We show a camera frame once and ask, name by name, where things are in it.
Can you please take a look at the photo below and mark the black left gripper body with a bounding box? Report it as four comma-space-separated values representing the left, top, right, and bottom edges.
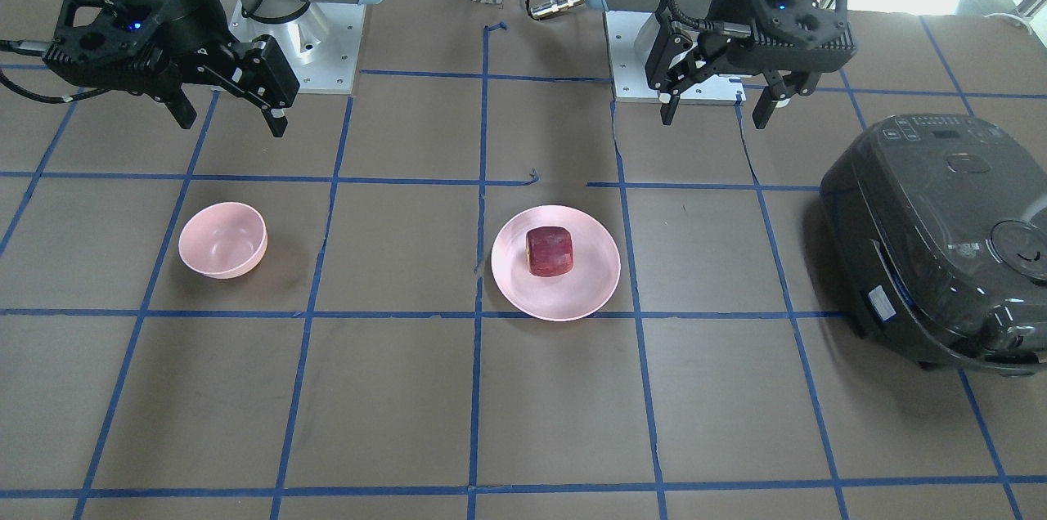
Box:
644, 0, 857, 94

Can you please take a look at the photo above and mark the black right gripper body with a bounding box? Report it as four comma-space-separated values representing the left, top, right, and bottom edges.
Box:
43, 0, 233, 100

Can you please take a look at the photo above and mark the pink bowl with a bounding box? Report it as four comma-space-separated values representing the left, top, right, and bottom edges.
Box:
178, 202, 268, 280

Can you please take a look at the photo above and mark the red apple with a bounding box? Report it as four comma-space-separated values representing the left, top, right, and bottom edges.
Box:
526, 226, 573, 278

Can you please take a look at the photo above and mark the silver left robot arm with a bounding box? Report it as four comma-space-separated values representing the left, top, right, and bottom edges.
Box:
586, 0, 859, 129

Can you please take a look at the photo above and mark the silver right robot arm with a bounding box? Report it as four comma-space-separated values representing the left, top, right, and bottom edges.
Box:
42, 0, 382, 137

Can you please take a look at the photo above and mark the pink plate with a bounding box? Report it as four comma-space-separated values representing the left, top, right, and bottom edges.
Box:
490, 204, 622, 321

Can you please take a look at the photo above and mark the silver metal cylinder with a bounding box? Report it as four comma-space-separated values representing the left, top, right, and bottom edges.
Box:
528, 0, 586, 20

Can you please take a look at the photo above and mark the dark grey rice cooker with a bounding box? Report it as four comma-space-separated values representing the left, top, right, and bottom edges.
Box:
820, 114, 1046, 376

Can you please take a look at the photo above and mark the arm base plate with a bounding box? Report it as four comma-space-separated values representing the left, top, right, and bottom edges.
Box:
229, 1, 369, 96
604, 7, 747, 104

